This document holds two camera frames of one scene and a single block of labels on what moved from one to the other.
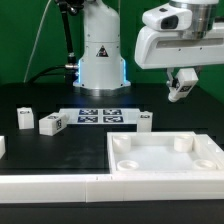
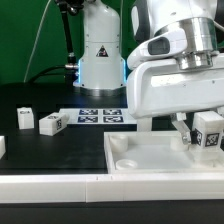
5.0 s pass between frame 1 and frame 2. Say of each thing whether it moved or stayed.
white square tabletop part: stayed
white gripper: moved
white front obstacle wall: stayed
